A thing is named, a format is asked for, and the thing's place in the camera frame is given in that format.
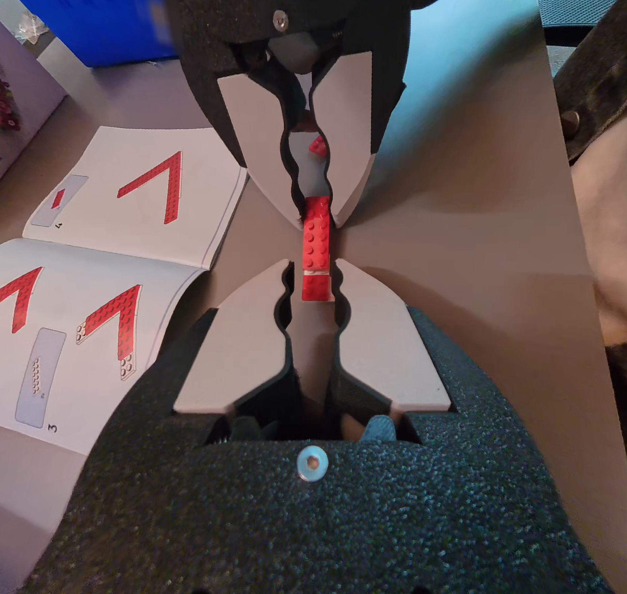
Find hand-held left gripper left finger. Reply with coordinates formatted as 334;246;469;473
174;259;299;416

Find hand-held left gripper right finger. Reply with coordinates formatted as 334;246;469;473
333;259;451;414

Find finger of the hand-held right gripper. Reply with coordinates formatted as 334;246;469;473
217;72;307;232
310;51;377;228

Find long red lego plate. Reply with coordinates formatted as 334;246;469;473
302;194;333;272

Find blue divided plastic bin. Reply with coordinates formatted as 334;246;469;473
15;0;178;68

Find lego instruction booklet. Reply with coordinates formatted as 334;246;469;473
0;126;249;455

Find yellow white lego box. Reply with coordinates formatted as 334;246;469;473
0;21;68;179

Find clear plastic bag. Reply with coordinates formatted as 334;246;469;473
19;8;46;46

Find person's light trousers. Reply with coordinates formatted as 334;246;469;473
571;138;627;346

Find person's dark jacket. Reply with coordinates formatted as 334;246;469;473
553;0;627;164

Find black mesh office chair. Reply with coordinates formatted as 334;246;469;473
538;0;614;42

